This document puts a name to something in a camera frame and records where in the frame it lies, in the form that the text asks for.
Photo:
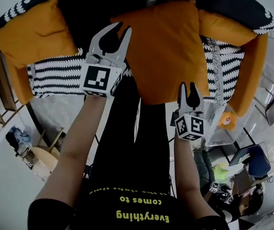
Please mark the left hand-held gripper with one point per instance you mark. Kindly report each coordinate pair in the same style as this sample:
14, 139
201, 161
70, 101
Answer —
96, 78

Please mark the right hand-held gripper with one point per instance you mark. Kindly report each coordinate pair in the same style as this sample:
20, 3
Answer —
194, 126

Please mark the orange black cloth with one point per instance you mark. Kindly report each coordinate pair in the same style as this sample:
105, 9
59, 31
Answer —
254, 75

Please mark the person's right forearm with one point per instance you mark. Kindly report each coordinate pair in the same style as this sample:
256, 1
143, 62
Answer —
185, 162

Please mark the person's left forearm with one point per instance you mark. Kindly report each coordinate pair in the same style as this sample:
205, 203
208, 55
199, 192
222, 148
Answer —
84, 128

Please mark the orange plush toy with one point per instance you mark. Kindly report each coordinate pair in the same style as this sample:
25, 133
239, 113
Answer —
227, 121

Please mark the clear plastic storage bin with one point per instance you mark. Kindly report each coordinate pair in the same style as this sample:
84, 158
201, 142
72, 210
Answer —
223, 135

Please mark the person's black-clothed body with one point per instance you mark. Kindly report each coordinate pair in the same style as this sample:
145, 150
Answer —
132, 152

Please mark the green star plush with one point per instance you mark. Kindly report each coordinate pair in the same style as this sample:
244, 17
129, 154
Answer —
220, 172

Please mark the dark blue chair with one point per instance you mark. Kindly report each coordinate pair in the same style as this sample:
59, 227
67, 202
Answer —
256, 162

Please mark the blue denim cloth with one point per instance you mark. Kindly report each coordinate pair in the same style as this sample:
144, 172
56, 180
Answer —
18, 135

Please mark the wooden chair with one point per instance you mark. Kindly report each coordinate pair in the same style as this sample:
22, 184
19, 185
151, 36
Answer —
47, 159

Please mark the beige tote bag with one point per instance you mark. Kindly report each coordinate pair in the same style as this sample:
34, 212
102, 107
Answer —
26, 158

